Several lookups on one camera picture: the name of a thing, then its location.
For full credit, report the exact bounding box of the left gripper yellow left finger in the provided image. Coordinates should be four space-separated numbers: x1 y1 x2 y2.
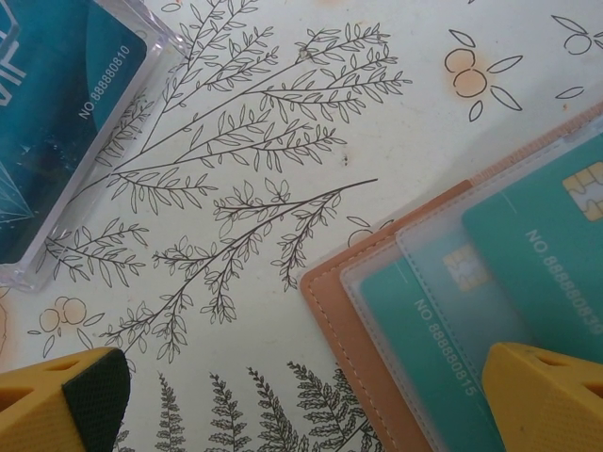
0 346 132 452

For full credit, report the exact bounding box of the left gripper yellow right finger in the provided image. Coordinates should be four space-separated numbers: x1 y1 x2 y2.
480 342 603 452

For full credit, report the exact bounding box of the teal credit card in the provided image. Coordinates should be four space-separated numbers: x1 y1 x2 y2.
359 253 524 452
460 159 603 366

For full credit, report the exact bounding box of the blue card stack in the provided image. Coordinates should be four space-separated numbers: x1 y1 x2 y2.
0 0 189 294

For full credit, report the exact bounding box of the blue patterned credit card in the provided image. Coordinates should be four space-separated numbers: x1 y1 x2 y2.
0 0 151 265

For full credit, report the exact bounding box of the floral patterned tablecloth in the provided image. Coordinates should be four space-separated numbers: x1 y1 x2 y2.
0 0 603 452

